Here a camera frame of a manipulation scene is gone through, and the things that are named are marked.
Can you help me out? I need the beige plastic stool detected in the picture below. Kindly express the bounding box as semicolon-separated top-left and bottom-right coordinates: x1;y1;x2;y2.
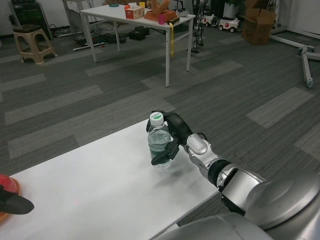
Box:
12;24;57;65

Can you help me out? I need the humanoid robot on stand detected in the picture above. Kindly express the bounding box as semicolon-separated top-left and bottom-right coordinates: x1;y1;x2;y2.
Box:
191;0;210;54

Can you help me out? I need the black cabinet with green door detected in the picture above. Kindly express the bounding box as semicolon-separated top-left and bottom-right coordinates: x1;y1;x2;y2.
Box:
13;0;53;41

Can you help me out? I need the red dome-shaped object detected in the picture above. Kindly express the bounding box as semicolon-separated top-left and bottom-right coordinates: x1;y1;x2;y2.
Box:
0;174;15;193

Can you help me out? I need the white toy car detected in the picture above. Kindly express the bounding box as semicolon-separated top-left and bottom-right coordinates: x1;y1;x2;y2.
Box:
218;16;241;33
202;13;219;28

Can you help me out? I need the small white desk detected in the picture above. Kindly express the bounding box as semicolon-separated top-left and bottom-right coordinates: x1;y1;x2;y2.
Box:
61;0;101;52

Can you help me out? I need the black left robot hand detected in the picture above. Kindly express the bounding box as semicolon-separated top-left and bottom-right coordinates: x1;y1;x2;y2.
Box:
0;184;35;215

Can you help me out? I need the orange box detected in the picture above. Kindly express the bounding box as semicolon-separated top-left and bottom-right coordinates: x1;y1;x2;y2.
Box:
143;9;177;22

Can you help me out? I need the red and white tissue box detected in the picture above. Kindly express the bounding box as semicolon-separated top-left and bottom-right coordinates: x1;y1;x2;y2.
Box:
124;6;146;20

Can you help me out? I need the white metal stand frame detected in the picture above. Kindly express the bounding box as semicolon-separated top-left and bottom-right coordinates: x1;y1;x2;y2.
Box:
268;24;320;90

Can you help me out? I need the yellow tape measure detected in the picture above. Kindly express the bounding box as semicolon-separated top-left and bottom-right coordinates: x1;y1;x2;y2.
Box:
166;17;181;58

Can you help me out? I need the orange plate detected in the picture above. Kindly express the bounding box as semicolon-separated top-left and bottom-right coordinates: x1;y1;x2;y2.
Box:
0;177;21;222

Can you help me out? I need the white pot with plant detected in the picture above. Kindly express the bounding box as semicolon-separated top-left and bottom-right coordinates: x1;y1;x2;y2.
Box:
223;0;241;20

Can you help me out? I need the long white table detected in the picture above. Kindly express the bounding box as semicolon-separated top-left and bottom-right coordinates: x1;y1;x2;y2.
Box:
79;2;196;88

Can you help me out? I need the clear water bottle green label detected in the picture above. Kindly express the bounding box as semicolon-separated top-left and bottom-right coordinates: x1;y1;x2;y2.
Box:
147;112;176;171

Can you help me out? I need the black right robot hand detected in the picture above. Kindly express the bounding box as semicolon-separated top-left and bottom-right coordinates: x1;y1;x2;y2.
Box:
145;110;194;166

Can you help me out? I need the open brown cardboard box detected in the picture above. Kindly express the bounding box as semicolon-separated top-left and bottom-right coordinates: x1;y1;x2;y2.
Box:
241;0;277;46

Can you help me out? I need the black case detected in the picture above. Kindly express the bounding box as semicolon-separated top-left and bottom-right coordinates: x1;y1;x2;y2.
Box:
128;26;150;41

